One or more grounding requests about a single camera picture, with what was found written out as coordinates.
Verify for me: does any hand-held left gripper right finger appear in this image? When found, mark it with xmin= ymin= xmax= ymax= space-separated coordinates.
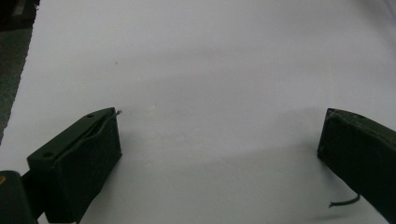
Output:
xmin=317 ymin=107 xmax=396 ymax=224

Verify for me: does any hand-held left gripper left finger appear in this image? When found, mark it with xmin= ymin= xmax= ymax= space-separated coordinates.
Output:
xmin=26 ymin=106 xmax=123 ymax=224

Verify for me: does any thin black wire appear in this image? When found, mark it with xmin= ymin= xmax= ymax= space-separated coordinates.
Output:
xmin=328 ymin=193 xmax=361 ymax=209

